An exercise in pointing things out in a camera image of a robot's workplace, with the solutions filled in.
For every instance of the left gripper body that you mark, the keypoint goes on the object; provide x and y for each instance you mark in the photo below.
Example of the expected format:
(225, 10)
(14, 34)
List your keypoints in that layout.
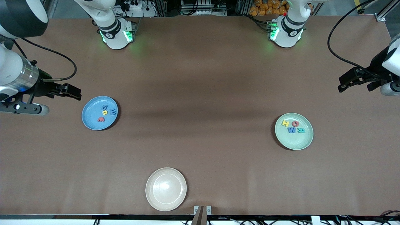
(376, 69)

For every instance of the red foam letter m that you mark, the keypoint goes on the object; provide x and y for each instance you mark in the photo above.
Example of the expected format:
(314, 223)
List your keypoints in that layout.
(101, 119)

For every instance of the blue foam letter E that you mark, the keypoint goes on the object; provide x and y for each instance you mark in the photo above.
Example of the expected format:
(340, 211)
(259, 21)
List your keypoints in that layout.
(113, 112)

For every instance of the teal foam letter R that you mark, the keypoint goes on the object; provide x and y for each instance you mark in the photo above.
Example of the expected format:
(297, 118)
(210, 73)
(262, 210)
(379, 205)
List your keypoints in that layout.
(302, 130)

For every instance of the red foam letter Q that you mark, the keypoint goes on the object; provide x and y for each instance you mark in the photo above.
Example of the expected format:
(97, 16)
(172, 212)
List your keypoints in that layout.
(293, 124)

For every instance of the blue foam letter W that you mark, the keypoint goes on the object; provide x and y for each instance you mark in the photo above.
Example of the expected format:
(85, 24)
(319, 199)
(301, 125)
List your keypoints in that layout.
(291, 130)

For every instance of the yellow foam letter H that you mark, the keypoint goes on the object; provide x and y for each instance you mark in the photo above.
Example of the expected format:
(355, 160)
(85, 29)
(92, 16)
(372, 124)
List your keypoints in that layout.
(285, 123)

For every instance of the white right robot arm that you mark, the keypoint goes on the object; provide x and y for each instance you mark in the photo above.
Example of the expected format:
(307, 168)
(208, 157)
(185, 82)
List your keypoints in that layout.
(109, 18)

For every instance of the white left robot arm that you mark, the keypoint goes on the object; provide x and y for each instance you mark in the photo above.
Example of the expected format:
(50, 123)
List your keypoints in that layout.
(290, 31)

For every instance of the blue round plate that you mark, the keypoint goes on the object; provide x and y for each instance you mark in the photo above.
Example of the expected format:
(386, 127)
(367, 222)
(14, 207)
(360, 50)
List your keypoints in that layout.
(92, 112)

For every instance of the grey rod with black foot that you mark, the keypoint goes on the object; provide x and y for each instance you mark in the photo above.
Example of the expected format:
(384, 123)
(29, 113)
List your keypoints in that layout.
(361, 11)

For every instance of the pale green round plate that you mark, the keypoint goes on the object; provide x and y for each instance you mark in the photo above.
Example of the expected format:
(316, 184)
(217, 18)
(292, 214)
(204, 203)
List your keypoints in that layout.
(293, 142)

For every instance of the white power strip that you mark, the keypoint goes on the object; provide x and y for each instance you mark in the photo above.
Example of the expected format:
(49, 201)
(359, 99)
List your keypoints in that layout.
(143, 13)

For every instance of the orange snack bags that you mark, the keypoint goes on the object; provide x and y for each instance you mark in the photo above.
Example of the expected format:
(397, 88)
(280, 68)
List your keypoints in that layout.
(262, 9)

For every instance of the beige round plate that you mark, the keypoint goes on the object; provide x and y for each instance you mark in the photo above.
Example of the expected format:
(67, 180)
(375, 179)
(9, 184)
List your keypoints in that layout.
(166, 189)

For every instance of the grey equipment rack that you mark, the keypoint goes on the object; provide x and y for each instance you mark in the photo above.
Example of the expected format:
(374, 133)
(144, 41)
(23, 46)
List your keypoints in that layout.
(203, 6)

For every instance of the aluminium frame post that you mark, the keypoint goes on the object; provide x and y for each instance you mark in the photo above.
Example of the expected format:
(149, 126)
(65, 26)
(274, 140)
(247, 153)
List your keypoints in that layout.
(381, 17)

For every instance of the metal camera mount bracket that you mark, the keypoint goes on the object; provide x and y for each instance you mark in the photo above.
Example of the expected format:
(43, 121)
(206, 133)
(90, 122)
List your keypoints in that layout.
(200, 218)

